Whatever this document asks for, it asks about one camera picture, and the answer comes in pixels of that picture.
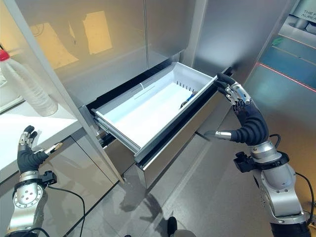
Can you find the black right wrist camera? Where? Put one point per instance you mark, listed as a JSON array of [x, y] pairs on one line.
[[243, 161]]

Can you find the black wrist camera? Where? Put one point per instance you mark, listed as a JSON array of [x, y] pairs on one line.
[[48, 178], [243, 161]]

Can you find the silver refrigerator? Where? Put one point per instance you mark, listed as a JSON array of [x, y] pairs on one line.
[[138, 49]]

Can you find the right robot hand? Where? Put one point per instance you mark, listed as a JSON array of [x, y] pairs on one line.
[[249, 118]]

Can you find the silver refrigerator drawer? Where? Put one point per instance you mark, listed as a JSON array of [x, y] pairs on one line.
[[158, 116]]

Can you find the dark robot foot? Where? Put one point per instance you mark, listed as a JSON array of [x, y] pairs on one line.
[[171, 223]]

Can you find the white plastic bottle red cap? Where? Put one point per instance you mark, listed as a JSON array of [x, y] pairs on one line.
[[27, 84]]

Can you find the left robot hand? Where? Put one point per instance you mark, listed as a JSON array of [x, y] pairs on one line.
[[26, 158]]

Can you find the beige counter cabinet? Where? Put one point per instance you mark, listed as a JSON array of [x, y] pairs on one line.
[[61, 163]]

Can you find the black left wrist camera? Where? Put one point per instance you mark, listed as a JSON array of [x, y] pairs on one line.
[[48, 178]]

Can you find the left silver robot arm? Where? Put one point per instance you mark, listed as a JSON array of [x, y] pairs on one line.
[[26, 202]]

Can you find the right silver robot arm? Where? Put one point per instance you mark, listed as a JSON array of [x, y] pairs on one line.
[[279, 182]]

